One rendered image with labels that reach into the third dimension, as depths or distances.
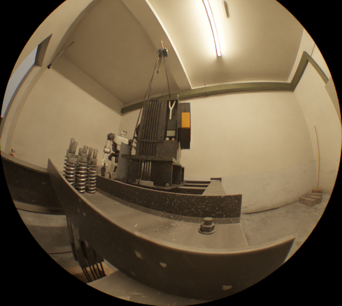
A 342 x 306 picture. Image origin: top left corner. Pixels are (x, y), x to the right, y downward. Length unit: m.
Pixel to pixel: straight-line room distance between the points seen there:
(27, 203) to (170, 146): 1.25
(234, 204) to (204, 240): 0.11
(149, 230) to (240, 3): 2.45
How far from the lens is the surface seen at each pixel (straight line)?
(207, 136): 2.22
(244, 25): 2.39
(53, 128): 2.78
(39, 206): 0.86
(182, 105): 1.16
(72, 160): 0.40
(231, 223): 0.27
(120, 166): 1.23
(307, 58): 3.09
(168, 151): 1.05
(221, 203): 0.26
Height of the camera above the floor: 0.78
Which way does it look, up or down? 20 degrees up
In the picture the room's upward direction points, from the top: 3 degrees clockwise
